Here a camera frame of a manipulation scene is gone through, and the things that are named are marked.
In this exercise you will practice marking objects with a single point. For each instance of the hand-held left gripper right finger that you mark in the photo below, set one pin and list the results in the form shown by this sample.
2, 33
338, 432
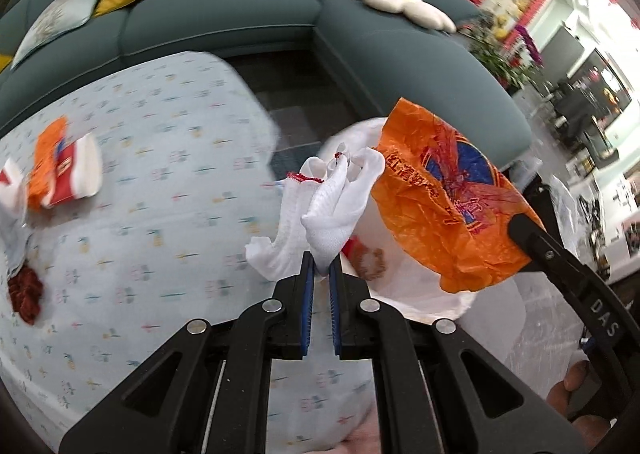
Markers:
336, 309

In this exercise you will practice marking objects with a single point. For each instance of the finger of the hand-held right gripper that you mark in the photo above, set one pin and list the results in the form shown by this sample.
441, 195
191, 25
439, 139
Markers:
535, 239
542, 196

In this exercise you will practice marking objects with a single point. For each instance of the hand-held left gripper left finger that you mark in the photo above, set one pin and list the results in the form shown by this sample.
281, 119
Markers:
307, 304

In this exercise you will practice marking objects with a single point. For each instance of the white trash bin with liner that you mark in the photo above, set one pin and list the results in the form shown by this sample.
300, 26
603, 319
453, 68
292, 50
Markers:
435, 306

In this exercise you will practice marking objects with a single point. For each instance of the orange plastic bag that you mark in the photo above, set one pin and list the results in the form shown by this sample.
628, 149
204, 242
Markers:
45, 164
440, 204

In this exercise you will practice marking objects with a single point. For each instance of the red paper cup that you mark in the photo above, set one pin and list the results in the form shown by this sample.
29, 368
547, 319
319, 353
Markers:
75, 174

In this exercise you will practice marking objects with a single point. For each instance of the grey wrapper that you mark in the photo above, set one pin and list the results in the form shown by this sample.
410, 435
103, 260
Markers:
15, 241

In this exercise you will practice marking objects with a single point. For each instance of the white sock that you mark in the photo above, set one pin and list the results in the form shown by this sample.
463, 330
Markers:
12, 199

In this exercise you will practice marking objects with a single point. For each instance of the person's right hand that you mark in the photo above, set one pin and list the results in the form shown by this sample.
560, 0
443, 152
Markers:
570, 384

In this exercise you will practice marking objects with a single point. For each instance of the clear bubble wrap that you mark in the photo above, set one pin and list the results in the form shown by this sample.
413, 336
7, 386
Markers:
565, 199

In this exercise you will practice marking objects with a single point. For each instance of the black dining table set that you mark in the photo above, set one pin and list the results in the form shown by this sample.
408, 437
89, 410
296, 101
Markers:
587, 114

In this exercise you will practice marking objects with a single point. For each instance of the pink fleece garment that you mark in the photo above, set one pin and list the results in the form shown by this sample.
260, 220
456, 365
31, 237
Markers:
360, 441

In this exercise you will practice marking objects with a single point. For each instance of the floral light blue tablecloth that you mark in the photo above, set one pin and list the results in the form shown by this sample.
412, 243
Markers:
175, 234

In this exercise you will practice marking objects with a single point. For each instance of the green potted plant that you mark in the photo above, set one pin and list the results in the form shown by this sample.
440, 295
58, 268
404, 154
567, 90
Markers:
495, 52

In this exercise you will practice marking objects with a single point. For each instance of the purple orchid plant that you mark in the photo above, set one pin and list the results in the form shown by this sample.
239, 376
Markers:
530, 42

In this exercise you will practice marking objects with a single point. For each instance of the grey partition screen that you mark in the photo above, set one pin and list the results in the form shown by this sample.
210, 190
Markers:
570, 42

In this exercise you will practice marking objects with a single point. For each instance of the yellow gourd ornament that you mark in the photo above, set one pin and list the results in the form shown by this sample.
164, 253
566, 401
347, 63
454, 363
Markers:
496, 23

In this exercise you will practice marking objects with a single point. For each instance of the teal sectional sofa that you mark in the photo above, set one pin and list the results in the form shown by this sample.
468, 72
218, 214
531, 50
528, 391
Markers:
400, 59

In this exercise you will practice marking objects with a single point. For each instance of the light blue embroidered pillow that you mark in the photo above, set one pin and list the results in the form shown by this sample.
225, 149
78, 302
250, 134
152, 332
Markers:
60, 19

